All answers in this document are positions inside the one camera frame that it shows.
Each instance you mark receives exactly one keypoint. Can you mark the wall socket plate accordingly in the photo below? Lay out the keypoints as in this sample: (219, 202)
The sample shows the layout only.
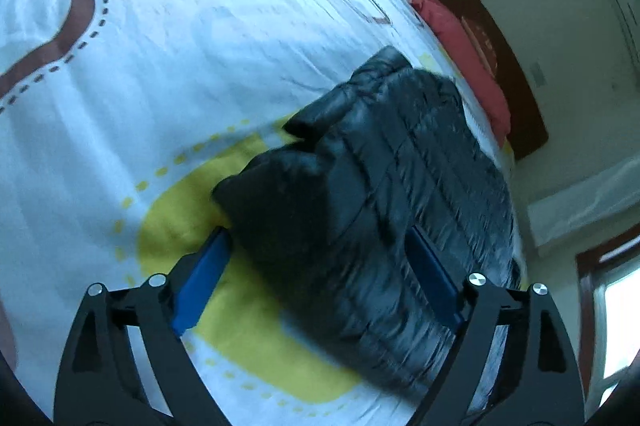
(539, 75)

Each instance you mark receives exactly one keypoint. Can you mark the brown patterned cushion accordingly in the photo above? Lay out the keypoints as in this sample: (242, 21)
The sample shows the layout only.
(482, 43)

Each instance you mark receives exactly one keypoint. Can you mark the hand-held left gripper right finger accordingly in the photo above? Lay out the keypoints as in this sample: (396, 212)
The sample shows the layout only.
(432, 273)

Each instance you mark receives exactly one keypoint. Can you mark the red pillow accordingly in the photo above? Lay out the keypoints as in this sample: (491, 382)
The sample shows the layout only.
(465, 56)

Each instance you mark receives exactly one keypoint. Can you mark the bed with patterned sheet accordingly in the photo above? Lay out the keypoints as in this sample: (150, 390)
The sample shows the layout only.
(175, 56)

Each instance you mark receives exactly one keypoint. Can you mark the white curtain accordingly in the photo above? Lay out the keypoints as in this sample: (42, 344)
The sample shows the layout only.
(585, 201)

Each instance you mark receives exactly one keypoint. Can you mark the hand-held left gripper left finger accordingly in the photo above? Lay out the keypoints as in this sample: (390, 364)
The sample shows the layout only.
(205, 276)

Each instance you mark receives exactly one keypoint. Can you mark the dark wooden headboard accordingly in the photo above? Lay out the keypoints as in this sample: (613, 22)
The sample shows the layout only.
(520, 106)

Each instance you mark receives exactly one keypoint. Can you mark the large brown-framed window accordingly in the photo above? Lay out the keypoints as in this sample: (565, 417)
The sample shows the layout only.
(615, 316)

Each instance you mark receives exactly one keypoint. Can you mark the black quilted puffer jacket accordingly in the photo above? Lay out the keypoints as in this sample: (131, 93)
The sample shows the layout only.
(375, 186)

